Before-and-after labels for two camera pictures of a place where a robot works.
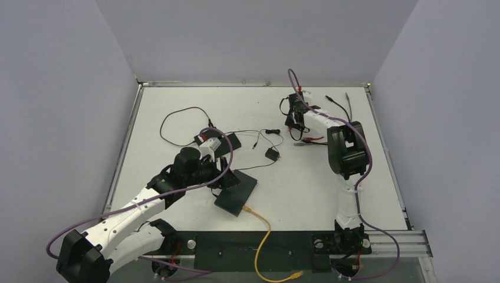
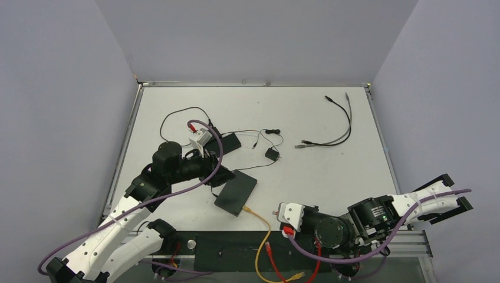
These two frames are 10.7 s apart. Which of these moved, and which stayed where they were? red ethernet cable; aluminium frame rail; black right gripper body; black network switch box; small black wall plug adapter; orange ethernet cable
Moved: black right gripper body; red ethernet cable
Stayed: black network switch box; aluminium frame rail; small black wall plug adapter; orange ethernet cable
